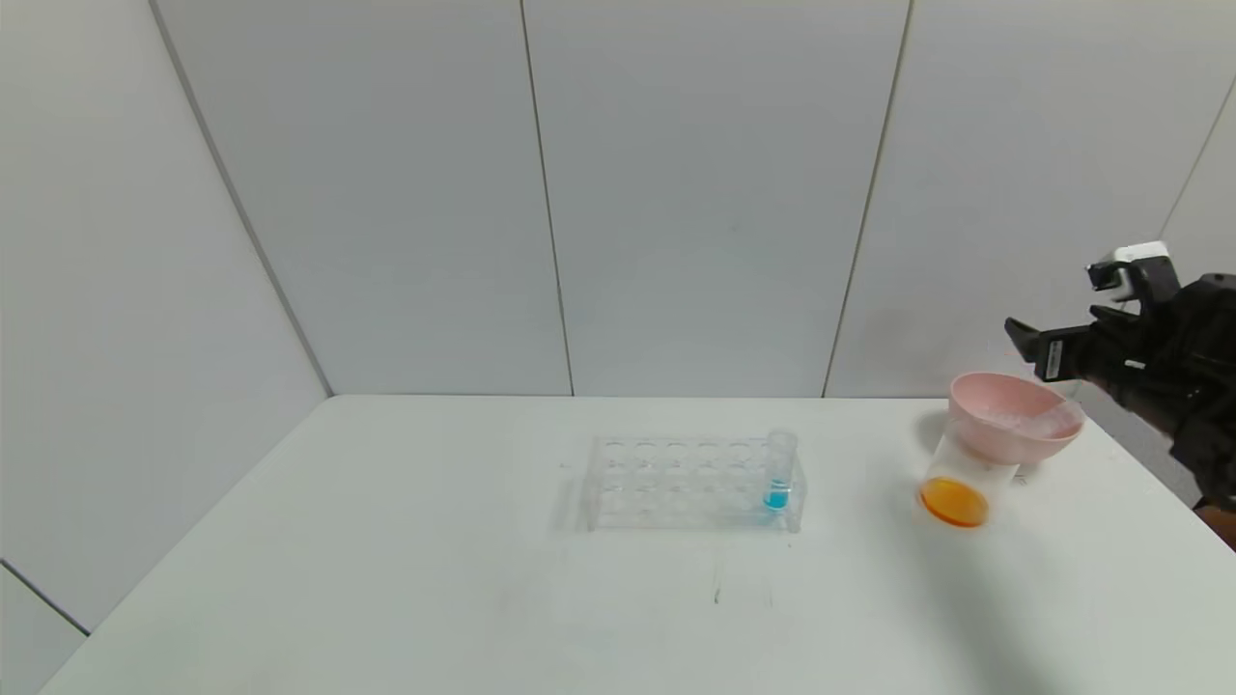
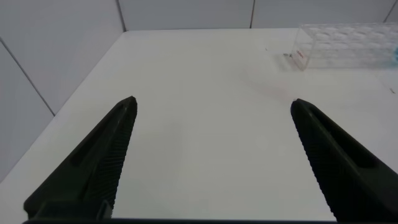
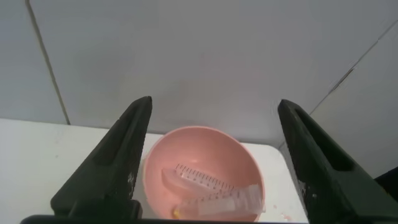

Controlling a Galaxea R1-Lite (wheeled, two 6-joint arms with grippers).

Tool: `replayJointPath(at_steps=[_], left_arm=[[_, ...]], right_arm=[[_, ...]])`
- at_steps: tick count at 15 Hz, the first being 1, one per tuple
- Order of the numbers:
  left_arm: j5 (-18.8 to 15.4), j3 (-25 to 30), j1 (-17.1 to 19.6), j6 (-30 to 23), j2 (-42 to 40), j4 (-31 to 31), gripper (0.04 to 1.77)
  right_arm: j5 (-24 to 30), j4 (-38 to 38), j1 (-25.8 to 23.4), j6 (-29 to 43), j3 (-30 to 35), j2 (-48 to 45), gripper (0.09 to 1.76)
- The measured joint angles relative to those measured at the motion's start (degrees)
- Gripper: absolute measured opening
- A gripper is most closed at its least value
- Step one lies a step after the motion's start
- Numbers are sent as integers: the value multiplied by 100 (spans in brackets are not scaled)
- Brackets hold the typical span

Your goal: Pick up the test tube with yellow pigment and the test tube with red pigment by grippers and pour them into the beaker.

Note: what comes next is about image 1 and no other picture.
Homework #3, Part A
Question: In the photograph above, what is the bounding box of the red pigment test tube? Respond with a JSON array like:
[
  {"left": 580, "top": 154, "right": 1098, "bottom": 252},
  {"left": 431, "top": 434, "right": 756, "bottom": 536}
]
[{"left": 983, "top": 415, "right": 1061, "bottom": 440}]

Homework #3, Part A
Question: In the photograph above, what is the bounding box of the clear plastic test tube rack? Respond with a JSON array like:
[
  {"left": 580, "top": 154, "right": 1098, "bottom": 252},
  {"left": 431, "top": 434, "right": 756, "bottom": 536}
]
[{"left": 576, "top": 431, "right": 805, "bottom": 535}]

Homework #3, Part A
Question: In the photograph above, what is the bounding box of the blue pigment test tube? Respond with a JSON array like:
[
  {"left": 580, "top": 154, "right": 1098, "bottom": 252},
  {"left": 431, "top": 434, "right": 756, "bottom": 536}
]
[{"left": 764, "top": 430, "right": 798, "bottom": 513}]

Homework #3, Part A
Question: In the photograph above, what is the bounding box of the clear plastic beaker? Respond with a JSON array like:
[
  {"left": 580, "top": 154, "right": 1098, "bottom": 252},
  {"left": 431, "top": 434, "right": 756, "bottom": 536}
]
[{"left": 915, "top": 425, "right": 1020, "bottom": 530}]

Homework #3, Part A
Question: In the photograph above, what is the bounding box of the pink plastic funnel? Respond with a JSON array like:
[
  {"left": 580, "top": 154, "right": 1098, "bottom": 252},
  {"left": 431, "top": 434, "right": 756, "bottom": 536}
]
[{"left": 948, "top": 373, "right": 1085, "bottom": 464}]

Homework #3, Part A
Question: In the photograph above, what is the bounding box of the brown black object beside table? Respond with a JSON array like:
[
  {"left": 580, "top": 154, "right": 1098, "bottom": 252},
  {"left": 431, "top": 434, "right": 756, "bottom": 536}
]
[{"left": 1197, "top": 497, "right": 1236, "bottom": 553}]

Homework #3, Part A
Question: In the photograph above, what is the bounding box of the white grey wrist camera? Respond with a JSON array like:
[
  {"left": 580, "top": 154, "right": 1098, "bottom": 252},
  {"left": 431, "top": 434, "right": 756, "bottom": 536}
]
[{"left": 1086, "top": 241, "right": 1182, "bottom": 306}]

